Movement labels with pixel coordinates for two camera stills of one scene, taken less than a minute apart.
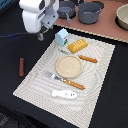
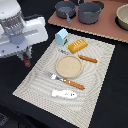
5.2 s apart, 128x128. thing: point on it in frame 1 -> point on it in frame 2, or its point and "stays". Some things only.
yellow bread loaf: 77,46 stays
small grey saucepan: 66,10 stays
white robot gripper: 39,15 -> 16,32
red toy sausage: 21,67 -> 27,61
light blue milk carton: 62,37 stays
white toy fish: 65,94 stays
